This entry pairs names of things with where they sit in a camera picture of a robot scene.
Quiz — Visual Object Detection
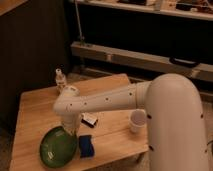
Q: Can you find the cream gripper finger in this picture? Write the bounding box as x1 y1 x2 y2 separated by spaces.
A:
67 129 77 136

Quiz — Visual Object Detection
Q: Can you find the green ceramic bowl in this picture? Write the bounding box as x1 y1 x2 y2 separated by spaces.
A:
39 126 78 168

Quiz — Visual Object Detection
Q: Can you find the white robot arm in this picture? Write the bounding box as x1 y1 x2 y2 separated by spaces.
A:
54 74 210 171

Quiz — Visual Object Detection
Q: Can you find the black and white box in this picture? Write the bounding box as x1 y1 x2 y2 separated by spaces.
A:
81 113 98 128

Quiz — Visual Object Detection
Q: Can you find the blue sponge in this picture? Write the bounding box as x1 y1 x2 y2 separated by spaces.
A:
79 135 95 158

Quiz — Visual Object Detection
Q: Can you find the small white bottle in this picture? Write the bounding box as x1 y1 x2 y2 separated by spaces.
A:
55 68 67 91

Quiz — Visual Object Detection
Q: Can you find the white paper cup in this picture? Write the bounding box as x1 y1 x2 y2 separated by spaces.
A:
129 109 146 133

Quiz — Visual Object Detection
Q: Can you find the long grey case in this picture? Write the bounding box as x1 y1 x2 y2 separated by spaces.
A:
71 42 213 82

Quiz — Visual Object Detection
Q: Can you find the cluttered upper shelf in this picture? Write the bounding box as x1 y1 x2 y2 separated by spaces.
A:
69 0 213 21

